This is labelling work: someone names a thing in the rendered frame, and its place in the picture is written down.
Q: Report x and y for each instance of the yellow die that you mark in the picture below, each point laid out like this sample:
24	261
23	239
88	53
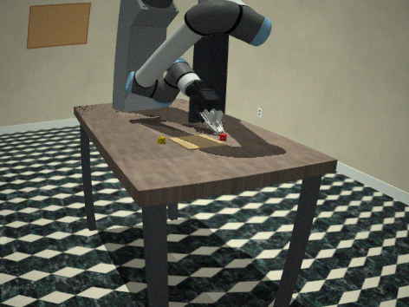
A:
161	140

